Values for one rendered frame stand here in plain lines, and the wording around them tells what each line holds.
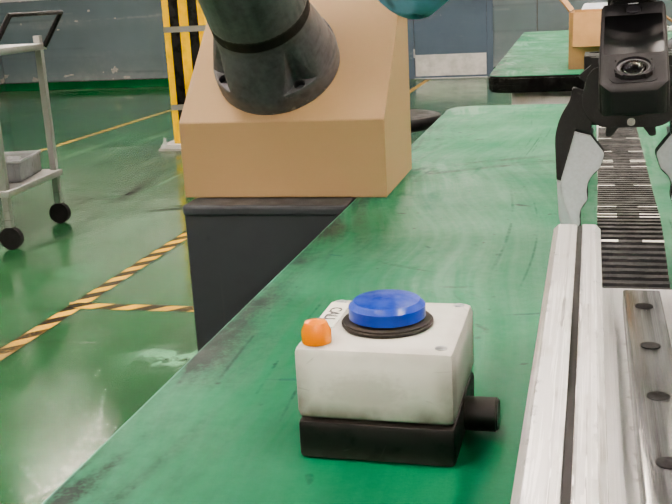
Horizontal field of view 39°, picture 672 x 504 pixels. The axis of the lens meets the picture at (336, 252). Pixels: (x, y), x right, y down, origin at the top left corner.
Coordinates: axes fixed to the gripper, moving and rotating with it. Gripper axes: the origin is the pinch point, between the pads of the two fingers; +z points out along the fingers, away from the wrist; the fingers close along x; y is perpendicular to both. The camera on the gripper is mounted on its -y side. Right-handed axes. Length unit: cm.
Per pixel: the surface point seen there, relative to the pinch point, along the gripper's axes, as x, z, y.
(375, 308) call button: 13.2, -4.0, -31.1
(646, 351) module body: 0.1, -2.3, -31.3
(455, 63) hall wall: 162, 64, 1071
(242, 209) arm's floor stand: 41.7, 3.9, 25.6
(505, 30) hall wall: 104, 29, 1075
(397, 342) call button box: 11.8, -2.6, -32.3
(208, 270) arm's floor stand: 47, 11, 26
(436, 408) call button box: 9.8, 0.2, -33.5
